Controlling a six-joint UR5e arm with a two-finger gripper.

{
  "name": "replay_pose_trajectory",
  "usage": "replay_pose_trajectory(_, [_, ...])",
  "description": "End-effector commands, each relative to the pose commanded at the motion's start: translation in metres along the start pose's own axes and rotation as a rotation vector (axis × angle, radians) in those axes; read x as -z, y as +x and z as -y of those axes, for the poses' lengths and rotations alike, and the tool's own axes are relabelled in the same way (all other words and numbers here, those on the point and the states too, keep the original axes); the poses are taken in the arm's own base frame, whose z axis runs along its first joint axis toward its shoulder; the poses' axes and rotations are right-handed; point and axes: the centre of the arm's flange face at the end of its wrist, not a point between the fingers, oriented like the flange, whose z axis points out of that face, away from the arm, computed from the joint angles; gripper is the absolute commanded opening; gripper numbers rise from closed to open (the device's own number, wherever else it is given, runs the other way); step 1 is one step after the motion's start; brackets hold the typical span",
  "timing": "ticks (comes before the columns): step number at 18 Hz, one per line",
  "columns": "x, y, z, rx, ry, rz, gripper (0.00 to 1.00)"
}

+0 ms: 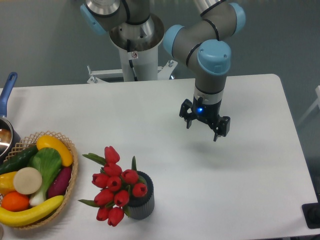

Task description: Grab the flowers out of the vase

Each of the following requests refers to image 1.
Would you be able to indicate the yellow bell pepper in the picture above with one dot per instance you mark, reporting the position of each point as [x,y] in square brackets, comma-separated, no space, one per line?
[6,183]

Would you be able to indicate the purple sweet potato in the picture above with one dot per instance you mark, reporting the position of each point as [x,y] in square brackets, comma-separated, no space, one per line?
[60,184]

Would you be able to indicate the white furniture leg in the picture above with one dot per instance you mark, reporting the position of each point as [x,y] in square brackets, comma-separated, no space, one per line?
[315,105]

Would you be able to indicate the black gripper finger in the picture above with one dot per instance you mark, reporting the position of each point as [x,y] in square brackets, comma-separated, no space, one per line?
[186,112]
[221,127]

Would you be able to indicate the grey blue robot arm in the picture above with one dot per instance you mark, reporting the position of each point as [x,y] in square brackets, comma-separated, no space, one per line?
[201,47]

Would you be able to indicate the yellow banana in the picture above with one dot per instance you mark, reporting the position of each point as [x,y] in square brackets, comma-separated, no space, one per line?
[32,215]

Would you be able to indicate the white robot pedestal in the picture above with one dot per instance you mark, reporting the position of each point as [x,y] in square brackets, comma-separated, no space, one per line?
[138,51]

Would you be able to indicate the green bok choy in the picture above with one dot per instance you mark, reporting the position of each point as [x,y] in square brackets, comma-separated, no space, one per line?
[48,162]

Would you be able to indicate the beige round disc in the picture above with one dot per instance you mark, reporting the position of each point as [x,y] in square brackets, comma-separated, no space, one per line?
[27,180]

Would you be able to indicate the red tulip bouquet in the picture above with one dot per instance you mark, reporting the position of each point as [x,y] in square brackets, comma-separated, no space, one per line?
[117,187]

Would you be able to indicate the black device at table edge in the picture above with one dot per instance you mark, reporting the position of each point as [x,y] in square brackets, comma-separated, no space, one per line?
[311,212]

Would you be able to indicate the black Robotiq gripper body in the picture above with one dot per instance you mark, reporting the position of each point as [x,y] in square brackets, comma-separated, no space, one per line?
[206,113]

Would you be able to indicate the woven wicker basket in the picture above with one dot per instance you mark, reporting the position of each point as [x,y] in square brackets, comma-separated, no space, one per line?
[30,141]

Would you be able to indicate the green cucumber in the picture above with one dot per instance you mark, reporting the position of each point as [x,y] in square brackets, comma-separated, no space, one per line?
[18,161]

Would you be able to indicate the blue handled saucepan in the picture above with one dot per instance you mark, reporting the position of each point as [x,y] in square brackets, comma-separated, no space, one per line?
[8,136]

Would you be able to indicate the orange fruit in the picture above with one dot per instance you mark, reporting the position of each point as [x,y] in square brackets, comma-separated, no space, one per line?
[15,202]

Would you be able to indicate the dark grey ribbed vase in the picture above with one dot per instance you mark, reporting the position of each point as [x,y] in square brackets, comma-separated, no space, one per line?
[142,207]

